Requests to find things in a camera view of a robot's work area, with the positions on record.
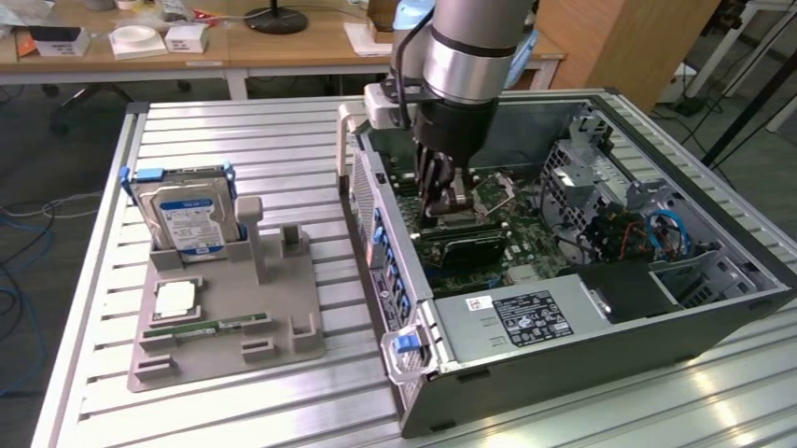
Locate black tripod stand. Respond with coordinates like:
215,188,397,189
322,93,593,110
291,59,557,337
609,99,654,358
701,0,797,168

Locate black plastic shroud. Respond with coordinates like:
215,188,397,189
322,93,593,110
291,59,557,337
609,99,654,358
570,258,685,327

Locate black office chair base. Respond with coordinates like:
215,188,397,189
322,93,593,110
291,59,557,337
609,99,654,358
46,82,138,137

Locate small white cabinet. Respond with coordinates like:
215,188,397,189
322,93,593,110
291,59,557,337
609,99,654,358
658,62,700,107

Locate black camera cable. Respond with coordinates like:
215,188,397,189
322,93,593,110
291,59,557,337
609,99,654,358
387,16,435,128

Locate white chipset heatsink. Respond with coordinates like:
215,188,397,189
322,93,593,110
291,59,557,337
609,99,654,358
505,266,547,285

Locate blue case release latch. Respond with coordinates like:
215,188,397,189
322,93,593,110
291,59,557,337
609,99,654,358
394,328,419,359

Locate white box with round hollow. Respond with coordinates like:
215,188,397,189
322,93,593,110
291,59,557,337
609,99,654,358
107,24,171,61

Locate wooden cabinet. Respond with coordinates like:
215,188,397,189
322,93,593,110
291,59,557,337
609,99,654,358
533,0,725,114

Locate grey power supply unit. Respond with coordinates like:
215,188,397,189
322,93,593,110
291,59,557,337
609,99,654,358
433,274,610,375

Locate blue card retainer clips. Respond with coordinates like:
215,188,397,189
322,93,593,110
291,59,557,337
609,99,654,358
370,209,414,328

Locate blue data wire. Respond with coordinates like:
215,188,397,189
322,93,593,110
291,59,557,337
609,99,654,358
642,208,694,259

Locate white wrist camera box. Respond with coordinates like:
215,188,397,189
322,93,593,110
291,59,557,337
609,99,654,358
362,82,417,131

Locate green motherboard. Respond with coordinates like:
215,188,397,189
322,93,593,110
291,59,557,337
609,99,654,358
381,156,584,300

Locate grey plastic parts rack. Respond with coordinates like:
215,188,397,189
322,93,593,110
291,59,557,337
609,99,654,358
126,195,330,394

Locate metal socket cover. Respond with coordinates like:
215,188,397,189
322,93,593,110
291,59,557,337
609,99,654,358
471,171,519,212

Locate plain white box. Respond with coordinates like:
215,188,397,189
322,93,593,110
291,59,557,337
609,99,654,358
163,22,212,54

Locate silver CPU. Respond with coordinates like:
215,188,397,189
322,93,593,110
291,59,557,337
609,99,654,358
154,281,202,315

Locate black round lamp base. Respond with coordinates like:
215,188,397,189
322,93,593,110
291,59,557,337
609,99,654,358
240,0,311,35

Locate wooden desk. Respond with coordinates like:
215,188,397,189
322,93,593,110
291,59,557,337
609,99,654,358
0,0,569,103

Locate tall metal disk bay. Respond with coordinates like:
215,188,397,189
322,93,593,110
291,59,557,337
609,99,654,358
538,113,678,245

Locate flat white paper box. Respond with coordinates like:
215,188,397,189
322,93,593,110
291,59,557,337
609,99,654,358
343,20,397,59

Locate black graphics card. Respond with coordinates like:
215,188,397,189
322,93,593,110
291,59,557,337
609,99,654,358
413,231,509,273

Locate open black PC case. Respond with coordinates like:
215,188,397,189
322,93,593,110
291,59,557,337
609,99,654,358
335,88,797,440

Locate brown cardboard box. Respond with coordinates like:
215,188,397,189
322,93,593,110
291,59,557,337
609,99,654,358
365,0,406,34

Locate red and black wire bundle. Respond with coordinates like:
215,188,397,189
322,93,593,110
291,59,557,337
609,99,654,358
584,208,650,263

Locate low metal disk bay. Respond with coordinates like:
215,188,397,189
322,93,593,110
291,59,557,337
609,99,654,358
645,250,760,310

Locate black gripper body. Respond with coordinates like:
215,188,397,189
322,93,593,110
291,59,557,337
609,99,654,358
413,99,501,170

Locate white box with black lid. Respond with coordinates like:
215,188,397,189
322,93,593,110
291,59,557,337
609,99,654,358
27,24,94,58

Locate hard disk in blue caddy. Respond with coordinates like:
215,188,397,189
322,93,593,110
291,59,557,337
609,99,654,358
116,161,243,263

